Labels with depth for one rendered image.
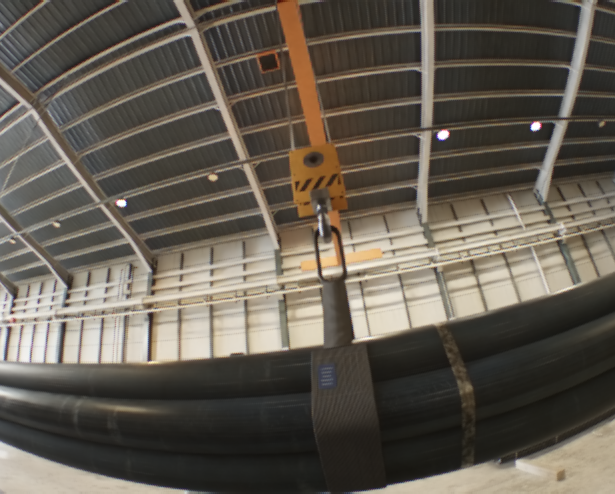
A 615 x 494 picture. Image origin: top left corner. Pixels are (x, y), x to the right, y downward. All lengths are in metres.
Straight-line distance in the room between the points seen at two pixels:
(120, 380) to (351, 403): 0.75
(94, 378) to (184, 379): 0.39
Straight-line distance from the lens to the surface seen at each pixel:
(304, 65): 5.65
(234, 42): 9.62
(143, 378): 1.12
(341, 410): 0.79
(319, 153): 1.48
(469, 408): 0.83
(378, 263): 12.02
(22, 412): 1.51
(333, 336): 0.93
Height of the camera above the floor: 1.26
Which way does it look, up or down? 28 degrees up
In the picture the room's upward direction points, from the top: 7 degrees counter-clockwise
